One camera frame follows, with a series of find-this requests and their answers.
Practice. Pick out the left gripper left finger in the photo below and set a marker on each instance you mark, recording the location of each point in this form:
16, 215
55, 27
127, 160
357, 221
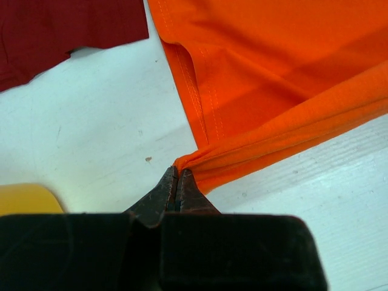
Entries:
150, 209

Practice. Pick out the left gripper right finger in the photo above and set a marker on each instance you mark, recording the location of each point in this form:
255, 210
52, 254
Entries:
190, 199

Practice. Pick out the orange t shirt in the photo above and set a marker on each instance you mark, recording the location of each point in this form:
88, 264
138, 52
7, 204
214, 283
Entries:
261, 81

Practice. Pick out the yellow plastic tray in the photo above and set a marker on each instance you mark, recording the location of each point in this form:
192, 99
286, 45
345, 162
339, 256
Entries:
27, 198

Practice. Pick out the dark red t shirt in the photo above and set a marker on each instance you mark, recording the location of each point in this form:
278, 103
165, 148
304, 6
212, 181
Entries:
38, 35

